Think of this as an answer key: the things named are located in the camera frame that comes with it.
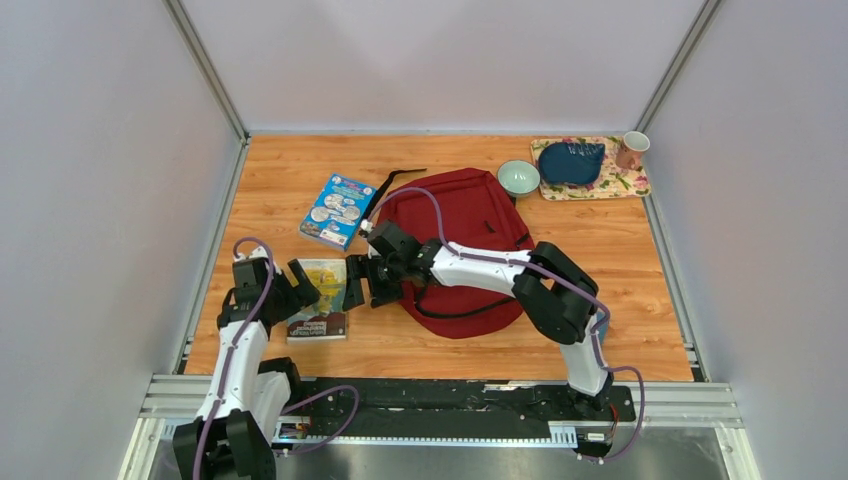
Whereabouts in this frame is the dark blue pencil pouch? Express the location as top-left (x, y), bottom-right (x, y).
top-left (538, 142), bottom-right (606, 186)

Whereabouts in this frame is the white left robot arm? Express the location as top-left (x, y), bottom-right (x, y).
top-left (172, 249), bottom-right (320, 479)

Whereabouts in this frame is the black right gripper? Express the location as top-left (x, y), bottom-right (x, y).
top-left (344, 252), bottom-right (407, 311)

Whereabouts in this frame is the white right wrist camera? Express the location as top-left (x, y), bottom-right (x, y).
top-left (359, 219), bottom-right (375, 238)

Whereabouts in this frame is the red student backpack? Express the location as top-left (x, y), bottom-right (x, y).
top-left (347, 168), bottom-right (534, 339)

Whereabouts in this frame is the pink mug white inside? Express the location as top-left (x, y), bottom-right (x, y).
top-left (615, 131), bottom-right (651, 170)

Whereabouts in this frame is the blue puzzle box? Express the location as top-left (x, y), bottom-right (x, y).
top-left (299, 173), bottom-right (376, 251)

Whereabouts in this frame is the pale blue ceramic bowl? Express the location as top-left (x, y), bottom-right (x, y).
top-left (496, 159), bottom-right (541, 198)

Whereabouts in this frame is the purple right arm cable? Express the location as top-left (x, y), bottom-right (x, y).
top-left (360, 186), bottom-right (645, 463)

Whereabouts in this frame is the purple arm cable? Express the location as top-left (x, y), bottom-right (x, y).
top-left (360, 186), bottom-right (645, 463)
top-left (192, 237), bottom-right (361, 480)

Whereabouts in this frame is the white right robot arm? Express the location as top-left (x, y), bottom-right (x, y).
top-left (342, 221), bottom-right (614, 419)

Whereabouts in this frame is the teal blue wallet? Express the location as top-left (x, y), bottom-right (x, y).
top-left (594, 310), bottom-right (609, 346)

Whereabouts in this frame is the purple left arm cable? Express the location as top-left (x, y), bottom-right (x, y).
top-left (192, 237), bottom-right (361, 480)

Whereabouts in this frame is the green yellow book underneath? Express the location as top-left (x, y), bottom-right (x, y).
top-left (287, 258), bottom-right (348, 342)

